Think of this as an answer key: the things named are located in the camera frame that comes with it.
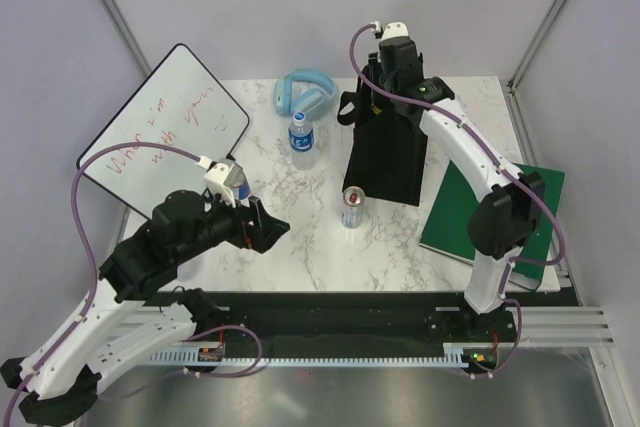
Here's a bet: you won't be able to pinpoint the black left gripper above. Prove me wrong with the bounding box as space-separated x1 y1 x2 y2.
175 186 290 264

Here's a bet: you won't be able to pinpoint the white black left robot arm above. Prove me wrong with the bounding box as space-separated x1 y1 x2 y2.
1 190 290 426

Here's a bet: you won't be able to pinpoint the black canvas bag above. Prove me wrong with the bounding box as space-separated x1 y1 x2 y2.
337 80 427 206

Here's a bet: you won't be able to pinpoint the clear water bottle blue label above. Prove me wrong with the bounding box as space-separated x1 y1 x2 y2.
288 111 315 170

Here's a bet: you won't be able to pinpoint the light blue headphones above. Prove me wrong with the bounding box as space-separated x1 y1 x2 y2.
273 69 338 121

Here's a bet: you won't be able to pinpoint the whiteboard with red writing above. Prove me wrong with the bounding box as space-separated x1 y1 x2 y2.
77 43 250 218

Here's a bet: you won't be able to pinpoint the green binder folder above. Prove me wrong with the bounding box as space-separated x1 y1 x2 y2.
420 163 553 291

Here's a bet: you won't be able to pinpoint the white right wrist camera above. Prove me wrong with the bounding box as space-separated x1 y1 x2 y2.
375 21 409 41

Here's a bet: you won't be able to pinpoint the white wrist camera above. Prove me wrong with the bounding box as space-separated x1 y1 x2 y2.
375 21 409 41
204 159 241 207

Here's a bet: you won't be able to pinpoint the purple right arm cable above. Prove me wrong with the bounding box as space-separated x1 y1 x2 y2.
348 21 565 268

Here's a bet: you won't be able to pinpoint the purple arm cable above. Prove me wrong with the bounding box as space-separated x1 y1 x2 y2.
3 140 211 427
348 21 565 268

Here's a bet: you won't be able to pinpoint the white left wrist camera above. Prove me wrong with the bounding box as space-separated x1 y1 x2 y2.
204 159 241 207

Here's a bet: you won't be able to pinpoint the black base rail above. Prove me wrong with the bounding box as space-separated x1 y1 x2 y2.
144 290 581 361

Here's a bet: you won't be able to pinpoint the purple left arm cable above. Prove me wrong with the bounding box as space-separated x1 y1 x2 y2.
3 140 211 427

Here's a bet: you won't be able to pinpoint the white cable duct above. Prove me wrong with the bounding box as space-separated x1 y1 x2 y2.
142 344 499 369

